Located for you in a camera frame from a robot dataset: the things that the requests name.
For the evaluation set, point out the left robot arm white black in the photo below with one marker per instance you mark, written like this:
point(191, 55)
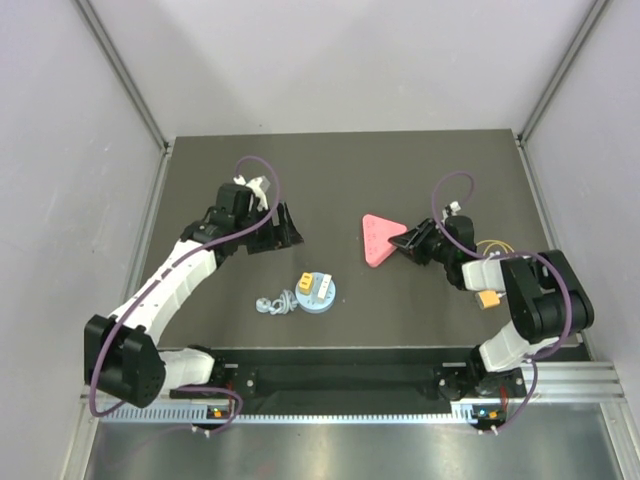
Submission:
point(121, 357)

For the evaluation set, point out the right aluminium frame post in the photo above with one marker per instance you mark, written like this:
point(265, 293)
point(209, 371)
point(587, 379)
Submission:
point(586, 27)

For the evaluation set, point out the pink triangular power strip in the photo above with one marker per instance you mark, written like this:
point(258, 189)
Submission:
point(376, 234)

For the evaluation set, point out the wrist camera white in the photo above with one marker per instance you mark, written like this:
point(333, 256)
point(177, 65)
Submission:
point(450, 210)
point(259, 187)

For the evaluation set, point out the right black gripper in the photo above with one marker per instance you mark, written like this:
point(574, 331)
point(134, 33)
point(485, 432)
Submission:
point(421, 234)

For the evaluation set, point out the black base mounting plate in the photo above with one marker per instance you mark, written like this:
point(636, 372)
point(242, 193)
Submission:
point(432, 373)

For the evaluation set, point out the white square charger plug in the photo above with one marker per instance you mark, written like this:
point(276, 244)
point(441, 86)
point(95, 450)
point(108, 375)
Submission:
point(324, 288)

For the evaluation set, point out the aluminium frame post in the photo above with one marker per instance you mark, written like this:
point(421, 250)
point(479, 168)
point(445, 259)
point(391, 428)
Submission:
point(586, 27)
point(95, 25)

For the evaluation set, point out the yellow charger on cable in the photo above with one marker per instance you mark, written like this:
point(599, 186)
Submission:
point(488, 299)

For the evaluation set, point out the left aluminium frame post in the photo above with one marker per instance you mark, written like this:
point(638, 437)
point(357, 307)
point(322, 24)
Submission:
point(95, 25)

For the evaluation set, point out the yellow plug adapter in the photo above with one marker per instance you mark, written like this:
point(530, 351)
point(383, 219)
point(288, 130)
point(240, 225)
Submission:
point(305, 283)

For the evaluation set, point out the light blue round socket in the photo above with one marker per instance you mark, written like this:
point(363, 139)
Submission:
point(315, 292)

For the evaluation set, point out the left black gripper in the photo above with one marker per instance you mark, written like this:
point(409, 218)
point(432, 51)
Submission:
point(282, 235)

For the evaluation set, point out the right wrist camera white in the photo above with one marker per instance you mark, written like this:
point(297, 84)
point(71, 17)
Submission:
point(450, 210)

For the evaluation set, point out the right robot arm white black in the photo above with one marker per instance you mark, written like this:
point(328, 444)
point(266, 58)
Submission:
point(547, 303)

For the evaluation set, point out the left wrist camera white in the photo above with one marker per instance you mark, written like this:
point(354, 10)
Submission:
point(259, 187)

